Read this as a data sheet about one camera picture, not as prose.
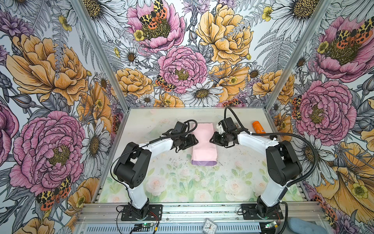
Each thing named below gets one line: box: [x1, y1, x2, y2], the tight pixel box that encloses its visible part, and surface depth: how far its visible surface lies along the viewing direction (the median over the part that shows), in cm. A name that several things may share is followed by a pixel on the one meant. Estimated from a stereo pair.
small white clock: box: [201, 218, 218, 234], surface depth 70 cm
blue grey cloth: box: [287, 217, 330, 234], surface depth 70 cm
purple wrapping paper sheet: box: [191, 122, 218, 167], surface depth 92 cm
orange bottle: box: [252, 120, 267, 134], surface depth 107 cm
